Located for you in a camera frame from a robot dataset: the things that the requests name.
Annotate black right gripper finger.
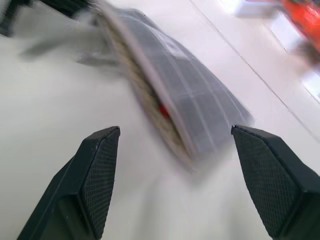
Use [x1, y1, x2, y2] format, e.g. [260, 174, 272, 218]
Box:
[230, 124, 320, 240]
[16, 126, 121, 240]
[0, 0, 93, 37]

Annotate red marker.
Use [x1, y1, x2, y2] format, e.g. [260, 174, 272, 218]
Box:
[159, 103, 171, 118]

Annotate orange red object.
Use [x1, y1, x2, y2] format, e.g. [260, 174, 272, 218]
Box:
[279, 0, 320, 46]

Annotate white box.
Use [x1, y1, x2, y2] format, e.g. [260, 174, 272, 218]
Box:
[234, 0, 286, 20]

